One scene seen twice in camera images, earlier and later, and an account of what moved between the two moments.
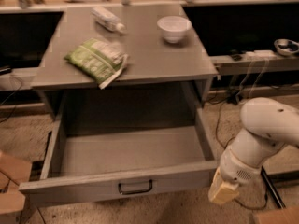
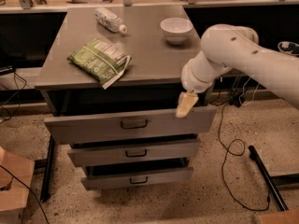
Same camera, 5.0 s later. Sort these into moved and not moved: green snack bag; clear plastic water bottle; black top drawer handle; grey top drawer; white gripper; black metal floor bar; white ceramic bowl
Moved: white gripper; black top drawer handle; grey top drawer
Not moved: clear plastic water bottle; green snack bag; black metal floor bar; white ceramic bowl
